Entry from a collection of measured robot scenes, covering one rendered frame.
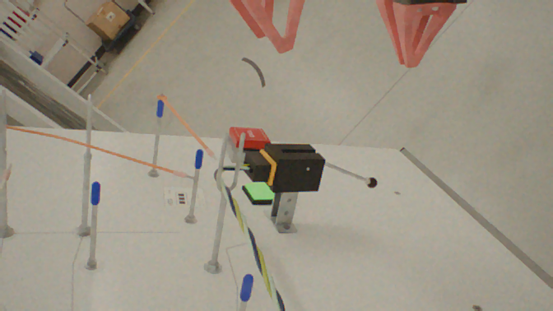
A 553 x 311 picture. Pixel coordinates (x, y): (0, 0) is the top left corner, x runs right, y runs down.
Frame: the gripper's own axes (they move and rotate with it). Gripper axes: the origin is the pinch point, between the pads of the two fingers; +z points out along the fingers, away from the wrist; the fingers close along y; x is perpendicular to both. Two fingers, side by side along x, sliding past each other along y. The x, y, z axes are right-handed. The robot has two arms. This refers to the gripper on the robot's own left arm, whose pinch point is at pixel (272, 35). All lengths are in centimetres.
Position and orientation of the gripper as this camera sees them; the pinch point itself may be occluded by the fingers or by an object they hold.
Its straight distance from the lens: 54.1
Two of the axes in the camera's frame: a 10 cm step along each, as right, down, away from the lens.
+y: 4.0, 4.4, -8.1
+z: 2.2, 8.1, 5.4
